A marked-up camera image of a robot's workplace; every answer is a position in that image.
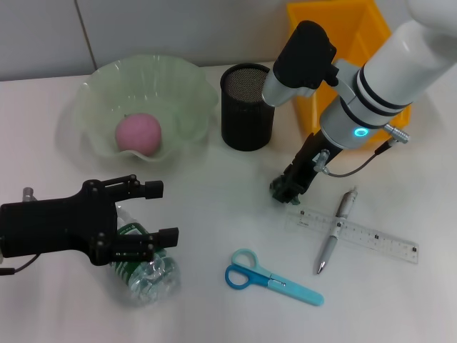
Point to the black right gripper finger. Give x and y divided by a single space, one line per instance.
300 189
285 187

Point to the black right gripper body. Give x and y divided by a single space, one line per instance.
310 157

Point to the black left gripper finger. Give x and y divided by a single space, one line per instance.
143 244
139 189

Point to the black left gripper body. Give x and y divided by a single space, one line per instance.
53 228

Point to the clear water bottle green label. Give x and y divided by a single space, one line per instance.
153 282

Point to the pink peach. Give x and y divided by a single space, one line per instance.
139 134

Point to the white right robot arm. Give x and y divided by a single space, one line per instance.
392 71

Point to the silver grey pen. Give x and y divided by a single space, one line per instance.
332 239

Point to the black mesh pen holder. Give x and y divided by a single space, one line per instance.
246 121

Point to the clear plastic ruler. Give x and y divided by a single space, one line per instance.
378 239

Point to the blue scissors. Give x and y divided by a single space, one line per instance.
278 284

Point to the green translucent wavy fruit plate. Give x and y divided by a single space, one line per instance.
143 82

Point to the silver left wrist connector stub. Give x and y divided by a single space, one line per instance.
28 194

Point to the yellow plastic bin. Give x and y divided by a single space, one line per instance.
360 32

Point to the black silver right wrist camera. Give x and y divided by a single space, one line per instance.
303 60

